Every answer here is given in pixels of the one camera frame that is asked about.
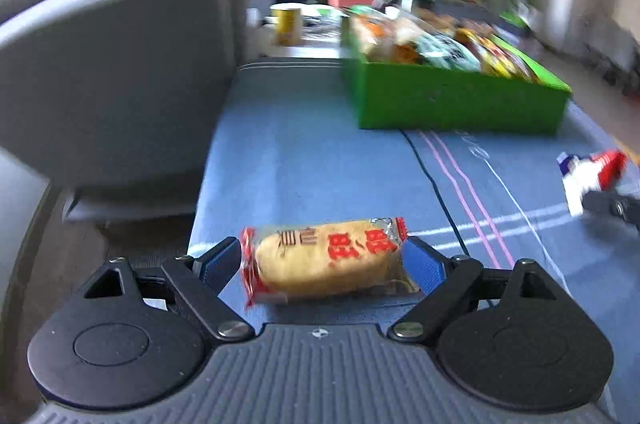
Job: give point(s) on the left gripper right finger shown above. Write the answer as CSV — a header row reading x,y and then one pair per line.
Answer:
x,y
447,284

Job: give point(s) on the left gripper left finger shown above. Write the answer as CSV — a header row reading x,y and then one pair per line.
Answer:
x,y
197,284

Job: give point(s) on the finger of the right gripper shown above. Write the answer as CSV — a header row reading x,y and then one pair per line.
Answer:
x,y
611,204

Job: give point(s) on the small red white blue wrapper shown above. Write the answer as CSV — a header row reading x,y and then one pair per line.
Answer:
x,y
598,172

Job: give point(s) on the yellow red chip bag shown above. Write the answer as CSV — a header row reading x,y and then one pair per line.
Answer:
x,y
494,60

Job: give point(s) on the green cracker snack bag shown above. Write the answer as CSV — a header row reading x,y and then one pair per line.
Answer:
x,y
435,50

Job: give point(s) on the clear toast bread pack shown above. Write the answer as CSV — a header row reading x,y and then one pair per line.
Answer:
x,y
387,40

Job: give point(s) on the blue striped tablecloth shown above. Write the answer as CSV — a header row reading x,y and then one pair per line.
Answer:
x,y
287,150

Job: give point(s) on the green cardboard box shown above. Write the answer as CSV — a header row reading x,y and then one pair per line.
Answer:
x,y
399,96

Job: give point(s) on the grey sofa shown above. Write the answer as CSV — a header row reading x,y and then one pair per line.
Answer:
x,y
116,101

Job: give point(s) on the yellow tin can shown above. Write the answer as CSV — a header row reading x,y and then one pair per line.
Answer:
x,y
288,23

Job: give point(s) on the white round coffee table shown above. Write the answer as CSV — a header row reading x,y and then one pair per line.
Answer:
x,y
321,38

